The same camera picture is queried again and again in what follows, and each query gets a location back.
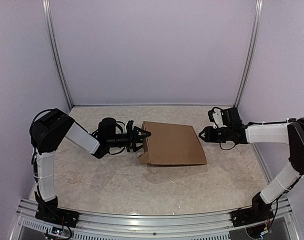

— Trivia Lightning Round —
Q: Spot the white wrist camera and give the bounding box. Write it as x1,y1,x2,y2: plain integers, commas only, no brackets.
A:
208,106,225,129
125,120,134,133

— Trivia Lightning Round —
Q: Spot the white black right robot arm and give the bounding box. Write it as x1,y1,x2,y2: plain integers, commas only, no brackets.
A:
199,107,304,222

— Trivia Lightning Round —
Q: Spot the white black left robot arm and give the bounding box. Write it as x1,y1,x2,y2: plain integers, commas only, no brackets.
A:
29,108,151,223

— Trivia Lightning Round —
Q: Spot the aluminium frame post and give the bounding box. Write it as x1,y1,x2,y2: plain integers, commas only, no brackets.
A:
234,0,264,108
42,0,74,110

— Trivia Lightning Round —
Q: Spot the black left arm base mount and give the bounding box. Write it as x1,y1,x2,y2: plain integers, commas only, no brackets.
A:
35,203,79,228

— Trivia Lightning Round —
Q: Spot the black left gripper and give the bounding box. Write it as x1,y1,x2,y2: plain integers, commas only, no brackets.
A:
107,126,151,153

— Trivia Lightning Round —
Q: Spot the right aluminium frame post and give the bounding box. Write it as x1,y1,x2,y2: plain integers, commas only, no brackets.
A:
234,0,264,108

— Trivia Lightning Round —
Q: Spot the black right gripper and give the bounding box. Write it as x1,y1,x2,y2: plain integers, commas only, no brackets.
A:
199,125,232,143

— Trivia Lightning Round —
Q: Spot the left aluminium frame post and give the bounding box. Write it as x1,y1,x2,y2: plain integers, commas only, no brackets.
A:
42,0,74,110

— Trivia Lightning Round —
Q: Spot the aluminium front rail frame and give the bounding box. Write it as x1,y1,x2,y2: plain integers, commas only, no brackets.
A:
15,197,300,240

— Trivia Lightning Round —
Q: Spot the small circuit board with LEDs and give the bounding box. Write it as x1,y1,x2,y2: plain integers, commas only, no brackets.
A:
51,227,64,236

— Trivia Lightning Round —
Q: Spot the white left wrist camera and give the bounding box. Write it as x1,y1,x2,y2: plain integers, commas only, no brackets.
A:
125,120,134,133

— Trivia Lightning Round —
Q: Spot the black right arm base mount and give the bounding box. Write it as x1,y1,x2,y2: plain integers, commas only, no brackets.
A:
230,195,274,227

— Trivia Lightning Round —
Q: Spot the brown cardboard box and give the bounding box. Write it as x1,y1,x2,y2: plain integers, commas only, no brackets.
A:
139,121,207,166

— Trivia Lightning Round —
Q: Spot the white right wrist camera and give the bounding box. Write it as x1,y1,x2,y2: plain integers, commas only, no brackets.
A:
208,106,225,129

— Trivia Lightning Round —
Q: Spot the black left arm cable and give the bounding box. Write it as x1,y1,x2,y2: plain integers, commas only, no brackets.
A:
29,108,127,156

